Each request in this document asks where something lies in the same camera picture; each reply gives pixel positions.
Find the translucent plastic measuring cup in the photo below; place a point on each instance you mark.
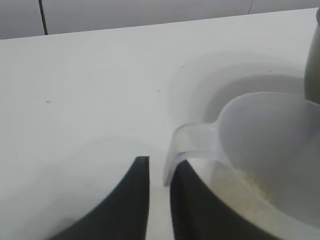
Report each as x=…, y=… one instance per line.
x=262, y=130

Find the stainless steel mixing bowl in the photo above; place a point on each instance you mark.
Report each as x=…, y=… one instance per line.
x=313, y=62

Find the white rice grains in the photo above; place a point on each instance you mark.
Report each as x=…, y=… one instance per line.
x=250, y=192

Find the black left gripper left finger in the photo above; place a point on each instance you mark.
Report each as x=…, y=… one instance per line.
x=125, y=212

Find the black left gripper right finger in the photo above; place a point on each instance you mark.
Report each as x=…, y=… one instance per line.
x=192, y=215

